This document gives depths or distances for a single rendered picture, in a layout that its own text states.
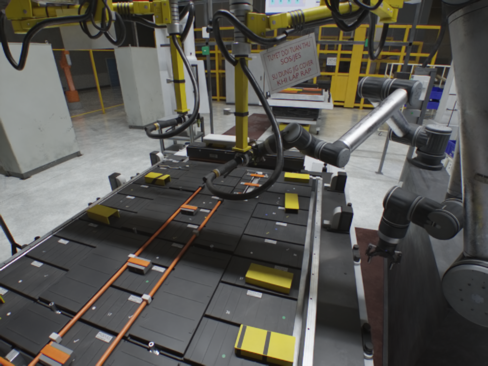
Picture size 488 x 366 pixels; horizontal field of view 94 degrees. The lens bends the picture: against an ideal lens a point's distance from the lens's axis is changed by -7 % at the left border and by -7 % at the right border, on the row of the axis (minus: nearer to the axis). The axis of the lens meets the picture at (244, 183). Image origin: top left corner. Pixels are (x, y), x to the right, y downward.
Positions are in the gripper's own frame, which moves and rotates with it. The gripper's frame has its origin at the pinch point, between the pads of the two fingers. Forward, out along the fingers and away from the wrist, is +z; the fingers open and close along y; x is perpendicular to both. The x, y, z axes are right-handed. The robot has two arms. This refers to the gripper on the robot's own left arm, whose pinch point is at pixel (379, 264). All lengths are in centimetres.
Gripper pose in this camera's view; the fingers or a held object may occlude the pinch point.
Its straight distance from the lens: 132.0
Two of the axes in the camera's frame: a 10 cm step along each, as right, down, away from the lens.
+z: 0.0, 8.9, 4.5
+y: 8.9, 2.0, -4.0
